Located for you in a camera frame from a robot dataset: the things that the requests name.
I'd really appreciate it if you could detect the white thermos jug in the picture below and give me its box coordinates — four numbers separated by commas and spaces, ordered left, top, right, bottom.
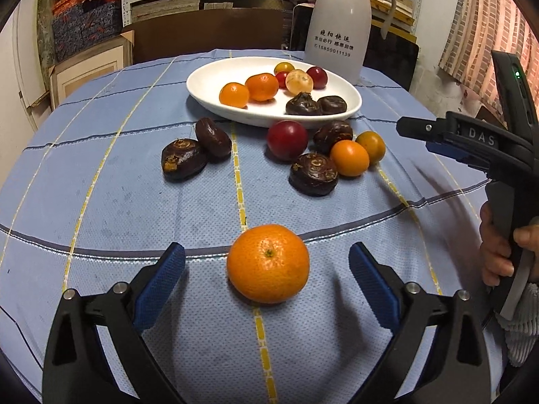
304, 0, 397, 86

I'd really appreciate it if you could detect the brick-patterned curtain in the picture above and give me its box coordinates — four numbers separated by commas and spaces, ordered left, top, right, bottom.
438, 0, 539, 106

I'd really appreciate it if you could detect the pile of blue-red patterned boxes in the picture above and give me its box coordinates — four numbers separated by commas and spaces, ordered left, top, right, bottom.
51, 0, 123, 62

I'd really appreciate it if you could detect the person's right hand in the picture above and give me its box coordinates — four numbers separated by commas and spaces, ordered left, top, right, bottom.
479, 201, 539, 289

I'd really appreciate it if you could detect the orange mandarin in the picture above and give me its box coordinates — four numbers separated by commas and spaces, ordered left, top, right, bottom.
226, 224, 311, 304
245, 73, 279, 102

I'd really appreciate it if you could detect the small dark red plum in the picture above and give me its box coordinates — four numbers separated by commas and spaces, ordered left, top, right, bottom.
306, 66, 328, 90

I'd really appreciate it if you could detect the white board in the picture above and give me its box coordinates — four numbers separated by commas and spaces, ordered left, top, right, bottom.
12, 4, 53, 129

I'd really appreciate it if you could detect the white oval plate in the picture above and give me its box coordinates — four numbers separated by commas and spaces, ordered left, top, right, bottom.
186, 56, 363, 129

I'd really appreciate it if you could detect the dark brown wooden board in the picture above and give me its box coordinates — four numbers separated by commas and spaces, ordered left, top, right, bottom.
122, 8, 295, 65

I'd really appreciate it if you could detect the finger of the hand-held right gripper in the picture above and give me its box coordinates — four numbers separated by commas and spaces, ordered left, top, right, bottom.
425, 141, 491, 173
396, 115, 453, 144

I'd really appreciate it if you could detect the blue checked tablecloth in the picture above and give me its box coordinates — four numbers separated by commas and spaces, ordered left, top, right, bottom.
0, 48, 506, 404

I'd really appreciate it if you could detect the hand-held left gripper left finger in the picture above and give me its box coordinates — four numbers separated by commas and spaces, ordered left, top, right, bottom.
42, 242, 187, 404

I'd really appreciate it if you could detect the mottled grey panel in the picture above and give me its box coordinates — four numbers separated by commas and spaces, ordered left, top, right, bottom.
36, 0, 57, 66

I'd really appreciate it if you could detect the dark water chestnut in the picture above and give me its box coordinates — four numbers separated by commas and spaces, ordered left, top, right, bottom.
195, 118, 232, 161
285, 92, 323, 116
312, 120, 353, 154
289, 153, 339, 196
317, 95, 348, 115
161, 138, 208, 181

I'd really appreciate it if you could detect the small smooth orange fruit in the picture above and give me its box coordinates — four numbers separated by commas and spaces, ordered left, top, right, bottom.
329, 140, 370, 177
219, 82, 250, 108

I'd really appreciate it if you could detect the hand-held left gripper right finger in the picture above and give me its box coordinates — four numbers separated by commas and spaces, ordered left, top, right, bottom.
349, 242, 491, 404

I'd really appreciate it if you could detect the large dark red plum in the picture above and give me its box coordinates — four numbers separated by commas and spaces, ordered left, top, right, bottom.
267, 120, 309, 161

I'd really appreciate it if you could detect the small pale yellow potato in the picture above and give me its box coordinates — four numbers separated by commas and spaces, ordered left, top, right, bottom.
285, 69, 315, 94

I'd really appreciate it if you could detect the light wooden frame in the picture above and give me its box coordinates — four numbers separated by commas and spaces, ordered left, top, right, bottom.
48, 36, 135, 112

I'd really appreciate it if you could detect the white metal shelving rack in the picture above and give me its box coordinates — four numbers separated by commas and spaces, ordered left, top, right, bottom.
120, 0, 422, 43

